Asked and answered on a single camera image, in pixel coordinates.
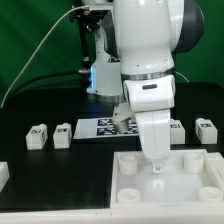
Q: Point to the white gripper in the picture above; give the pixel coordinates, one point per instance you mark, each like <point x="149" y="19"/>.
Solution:
<point x="148" y="102"/>

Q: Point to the white square tabletop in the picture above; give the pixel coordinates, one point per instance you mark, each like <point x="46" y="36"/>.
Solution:
<point x="184" y="181"/>

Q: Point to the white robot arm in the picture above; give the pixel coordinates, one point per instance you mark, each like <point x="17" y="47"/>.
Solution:
<point x="135" y="43"/>

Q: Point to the white right obstacle block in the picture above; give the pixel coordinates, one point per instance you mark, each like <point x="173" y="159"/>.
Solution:
<point x="215" y="169"/>

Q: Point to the white obstacle block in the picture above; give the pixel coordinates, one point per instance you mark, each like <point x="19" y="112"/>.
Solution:
<point x="4" y="174"/>
<point x="215" y="169"/>

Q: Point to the white marker plate with tags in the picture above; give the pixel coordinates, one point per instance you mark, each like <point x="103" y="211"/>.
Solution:
<point x="95" y="128"/>

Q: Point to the white left obstacle block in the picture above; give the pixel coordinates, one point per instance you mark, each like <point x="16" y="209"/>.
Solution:
<point x="4" y="174"/>

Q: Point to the white front table edge rail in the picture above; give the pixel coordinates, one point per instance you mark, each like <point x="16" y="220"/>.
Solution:
<point x="117" y="216"/>

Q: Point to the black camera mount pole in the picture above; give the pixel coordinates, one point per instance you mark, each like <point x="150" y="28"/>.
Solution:
<point x="87" y="23"/>

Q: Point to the grey camera on mount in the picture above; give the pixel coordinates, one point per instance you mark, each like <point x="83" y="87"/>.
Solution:
<point x="96" y="12"/>

